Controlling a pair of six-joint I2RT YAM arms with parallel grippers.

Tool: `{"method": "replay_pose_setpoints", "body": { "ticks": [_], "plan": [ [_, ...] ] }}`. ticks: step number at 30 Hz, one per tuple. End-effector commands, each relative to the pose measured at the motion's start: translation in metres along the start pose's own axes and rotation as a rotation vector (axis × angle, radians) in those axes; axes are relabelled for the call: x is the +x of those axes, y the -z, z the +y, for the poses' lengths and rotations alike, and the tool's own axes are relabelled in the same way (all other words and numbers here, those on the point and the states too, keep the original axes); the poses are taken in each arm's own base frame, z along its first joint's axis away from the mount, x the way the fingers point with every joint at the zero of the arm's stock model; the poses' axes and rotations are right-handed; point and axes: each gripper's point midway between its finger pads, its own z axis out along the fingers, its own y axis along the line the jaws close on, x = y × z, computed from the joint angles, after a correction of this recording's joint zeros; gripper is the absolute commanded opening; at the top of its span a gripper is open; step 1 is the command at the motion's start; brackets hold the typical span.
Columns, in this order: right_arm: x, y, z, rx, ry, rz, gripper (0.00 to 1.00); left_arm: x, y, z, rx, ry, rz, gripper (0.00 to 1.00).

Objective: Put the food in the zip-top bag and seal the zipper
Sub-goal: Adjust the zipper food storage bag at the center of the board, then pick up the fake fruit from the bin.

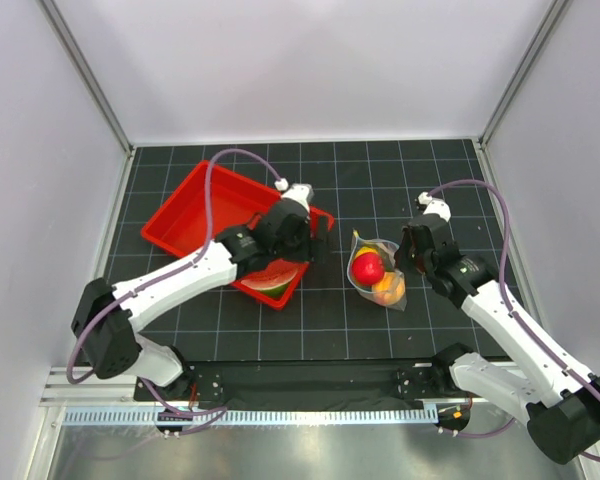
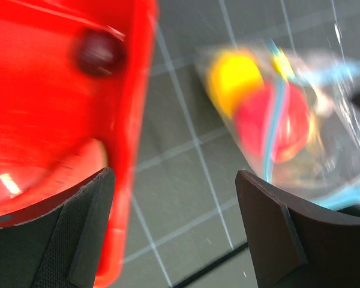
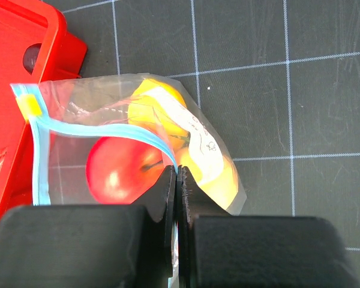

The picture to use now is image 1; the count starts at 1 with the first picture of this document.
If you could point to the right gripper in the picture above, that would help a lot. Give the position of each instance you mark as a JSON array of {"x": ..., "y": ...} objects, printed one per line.
[{"x": 401, "y": 261}]

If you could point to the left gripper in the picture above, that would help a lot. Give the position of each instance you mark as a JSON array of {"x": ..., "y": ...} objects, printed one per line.
[{"x": 305, "y": 253}]

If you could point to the clear zip top bag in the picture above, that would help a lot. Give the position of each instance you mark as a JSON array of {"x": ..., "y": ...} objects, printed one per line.
[{"x": 386, "y": 249}]

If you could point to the red apple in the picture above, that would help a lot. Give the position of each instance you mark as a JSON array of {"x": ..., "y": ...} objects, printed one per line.
[{"x": 368, "y": 269}]

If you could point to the orange peach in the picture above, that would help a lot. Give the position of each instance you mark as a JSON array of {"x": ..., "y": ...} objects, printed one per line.
[{"x": 390, "y": 290}]

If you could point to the red plastic tray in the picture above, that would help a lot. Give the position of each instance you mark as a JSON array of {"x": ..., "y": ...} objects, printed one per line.
[{"x": 179, "y": 226}]

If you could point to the yellow lemon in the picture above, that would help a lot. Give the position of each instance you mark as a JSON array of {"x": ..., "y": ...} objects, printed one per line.
[{"x": 364, "y": 250}]

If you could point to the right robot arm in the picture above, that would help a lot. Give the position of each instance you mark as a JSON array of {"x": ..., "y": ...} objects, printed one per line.
[{"x": 555, "y": 396}]

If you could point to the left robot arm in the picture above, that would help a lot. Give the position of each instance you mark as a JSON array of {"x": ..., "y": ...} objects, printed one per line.
[{"x": 110, "y": 318}]

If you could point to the watermelon slice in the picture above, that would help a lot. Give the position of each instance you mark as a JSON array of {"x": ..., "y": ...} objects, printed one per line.
[{"x": 273, "y": 280}]

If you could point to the black grid mat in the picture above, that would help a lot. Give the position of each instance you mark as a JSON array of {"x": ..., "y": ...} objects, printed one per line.
[{"x": 367, "y": 186}]

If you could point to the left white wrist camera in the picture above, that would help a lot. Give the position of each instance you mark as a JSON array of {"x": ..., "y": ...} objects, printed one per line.
[{"x": 299, "y": 192}]

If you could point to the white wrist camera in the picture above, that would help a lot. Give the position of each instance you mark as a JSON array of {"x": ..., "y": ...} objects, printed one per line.
[
  {"x": 299, "y": 192},
  {"x": 428, "y": 204}
]

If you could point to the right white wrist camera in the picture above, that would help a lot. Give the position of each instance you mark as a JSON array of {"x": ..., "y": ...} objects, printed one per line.
[{"x": 428, "y": 204}]

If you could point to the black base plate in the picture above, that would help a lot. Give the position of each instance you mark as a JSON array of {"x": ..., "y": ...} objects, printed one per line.
[{"x": 321, "y": 385}]

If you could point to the slotted cable duct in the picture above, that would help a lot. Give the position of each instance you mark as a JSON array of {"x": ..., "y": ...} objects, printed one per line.
[{"x": 147, "y": 415}]

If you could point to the right aluminium frame post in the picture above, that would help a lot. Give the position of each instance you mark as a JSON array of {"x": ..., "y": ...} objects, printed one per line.
[{"x": 541, "y": 37}]

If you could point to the aluminium frame post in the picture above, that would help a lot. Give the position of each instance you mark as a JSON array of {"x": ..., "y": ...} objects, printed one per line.
[
  {"x": 541, "y": 37},
  {"x": 63, "y": 32}
]

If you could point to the left aluminium frame post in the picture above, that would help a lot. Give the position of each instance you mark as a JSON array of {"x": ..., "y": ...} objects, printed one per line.
[{"x": 63, "y": 32}]

